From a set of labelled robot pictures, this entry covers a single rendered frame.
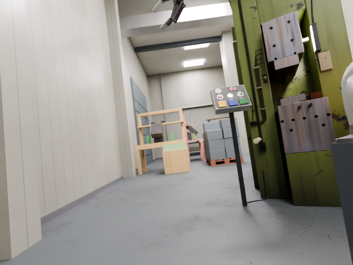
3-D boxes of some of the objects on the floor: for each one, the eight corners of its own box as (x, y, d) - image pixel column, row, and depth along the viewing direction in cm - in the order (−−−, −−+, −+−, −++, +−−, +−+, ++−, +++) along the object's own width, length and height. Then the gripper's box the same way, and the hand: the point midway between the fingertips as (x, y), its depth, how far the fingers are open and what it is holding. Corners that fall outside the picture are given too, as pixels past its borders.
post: (246, 206, 184) (230, 98, 192) (242, 205, 186) (226, 98, 194) (247, 204, 188) (231, 98, 196) (242, 204, 190) (227, 99, 197)
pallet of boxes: (244, 162, 516) (237, 116, 525) (210, 166, 520) (205, 121, 529) (232, 159, 643) (227, 122, 652) (206, 162, 647) (201, 125, 656)
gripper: (174, -35, 94) (146, 0, 105) (192, -1, 86) (161, 33, 97) (182, -25, 100) (155, 8, 111) (200, 8, 92) (169, 39, 103)
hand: (159, 18), depth 104 cm, fingers open, 13 cm apart
